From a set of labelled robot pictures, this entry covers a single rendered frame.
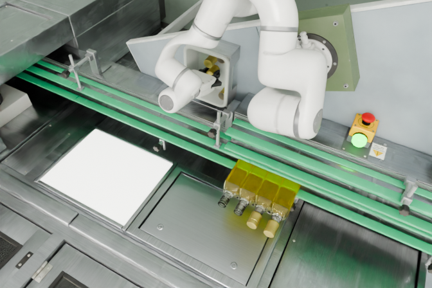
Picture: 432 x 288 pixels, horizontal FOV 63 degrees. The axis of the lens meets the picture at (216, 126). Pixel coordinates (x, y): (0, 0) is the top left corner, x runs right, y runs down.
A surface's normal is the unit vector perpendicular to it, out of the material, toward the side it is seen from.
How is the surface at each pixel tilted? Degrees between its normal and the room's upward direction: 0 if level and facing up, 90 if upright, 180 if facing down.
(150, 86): 90
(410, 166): 90
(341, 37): 3
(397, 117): 0
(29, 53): 90
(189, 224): 90
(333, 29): 3
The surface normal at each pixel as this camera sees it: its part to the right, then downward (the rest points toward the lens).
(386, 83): -0.47, 0.62
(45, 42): 0.88, 0.35
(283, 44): 0.11, 0.28
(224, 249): 0.02, -0.71
